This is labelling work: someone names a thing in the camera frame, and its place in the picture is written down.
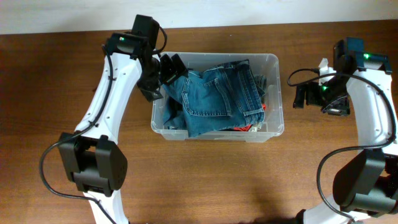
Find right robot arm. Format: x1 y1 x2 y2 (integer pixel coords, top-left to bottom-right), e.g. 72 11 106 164
293 37 397 223

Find black red grey garment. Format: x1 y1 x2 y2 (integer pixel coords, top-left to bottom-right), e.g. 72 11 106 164
231 104 267 132

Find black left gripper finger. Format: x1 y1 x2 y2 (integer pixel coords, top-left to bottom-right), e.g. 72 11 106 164
171 54 188 78
160 54 180 85

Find dark blue jeans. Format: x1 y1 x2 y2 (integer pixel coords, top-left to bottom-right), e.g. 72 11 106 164
163 60 265 138

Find small blue denim cloth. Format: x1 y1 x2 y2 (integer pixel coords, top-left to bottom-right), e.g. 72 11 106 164
162 98 187 129

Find clear plastic storage bin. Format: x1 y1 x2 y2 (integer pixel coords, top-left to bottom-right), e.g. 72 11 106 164
150 52 284 143

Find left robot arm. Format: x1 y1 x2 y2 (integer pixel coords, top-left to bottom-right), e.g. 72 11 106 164
56 15 187 223

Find light blue jeans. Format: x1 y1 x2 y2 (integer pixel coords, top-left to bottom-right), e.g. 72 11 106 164
251 75 267 132

